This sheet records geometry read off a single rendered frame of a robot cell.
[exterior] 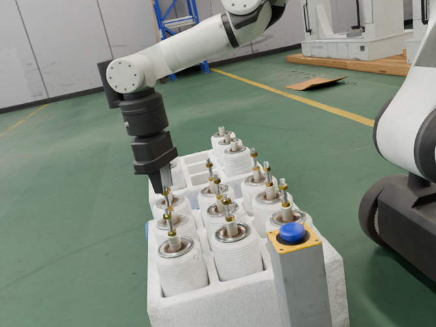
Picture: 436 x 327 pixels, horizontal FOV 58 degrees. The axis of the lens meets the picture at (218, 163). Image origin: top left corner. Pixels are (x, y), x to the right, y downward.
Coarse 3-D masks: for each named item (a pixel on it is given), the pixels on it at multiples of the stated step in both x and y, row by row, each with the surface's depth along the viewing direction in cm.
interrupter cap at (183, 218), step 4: (176, 216) 91; (180, 216) 91; (184, 216) 90; (188, 216) 90; (160, 220) 91; (164, 220) 91; (180, 220) 89; (184, 220) 89; (188, 220) 88; (156, 224) 89; (160, 224) 89; (164, 224) 88; (176, 224) 87; (180, 224) 86; (160, 228) 87; (164, 228) 86; (168, 228) 86
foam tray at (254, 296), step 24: (264, 240) 88; (264, 264) 81; (336, 264) 76; (216, 288) 75; (240, 288) 74; (264, 288) 75; (336, 288) 78; (168, 312) 73; (192, 312) 74; (216, 312) 75; (240, 312) 76; (264, 312) 77; (336, 312) 80
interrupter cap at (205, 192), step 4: (220, 184) 104; (224, 184) 103; (204, 188) 104; (208, 188) 103; (224, 188) 101; (228, 188) 101; (200, 192) 102; (204, 192) 101; (208, 192) 102; (216, 192) 101; (224, 192) 99; (204, 196) 99; (208, 196) 98; (212, 196) 98
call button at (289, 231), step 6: (282, 228) 62; (288, 228) 61; (294, 228) 61; (300, 228) 61; (282, 234) 60; (288, 234) 60; (294, 234) 60; (300, 234) 60; (288, 240) 61; (294, 240) 60
